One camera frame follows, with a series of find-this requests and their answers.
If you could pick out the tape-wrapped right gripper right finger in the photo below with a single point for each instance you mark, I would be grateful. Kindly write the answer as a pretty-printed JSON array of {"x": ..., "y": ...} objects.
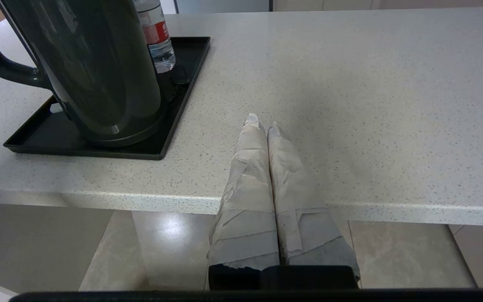
[{"x": 300, "y": 209}]

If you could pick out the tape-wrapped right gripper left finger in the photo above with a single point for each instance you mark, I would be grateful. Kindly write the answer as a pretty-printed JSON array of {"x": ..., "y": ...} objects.
[{"x": 247, "y": 188}]

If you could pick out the black electric kettle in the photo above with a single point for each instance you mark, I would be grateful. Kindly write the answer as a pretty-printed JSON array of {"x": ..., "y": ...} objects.
[{"x": 94, "y": 67}]

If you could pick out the black round kettle base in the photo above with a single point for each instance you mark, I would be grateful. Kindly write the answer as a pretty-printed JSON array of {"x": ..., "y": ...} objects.
[{"x": 141, "y": 136}]

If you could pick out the red-label water bottle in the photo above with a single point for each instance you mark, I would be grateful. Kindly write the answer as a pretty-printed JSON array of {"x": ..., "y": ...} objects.
[{"x": 156, "y": 35}]

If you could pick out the black rectangular tray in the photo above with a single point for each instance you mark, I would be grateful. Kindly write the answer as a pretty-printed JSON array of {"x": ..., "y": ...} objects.
[{"x": 183, "y": 63}]

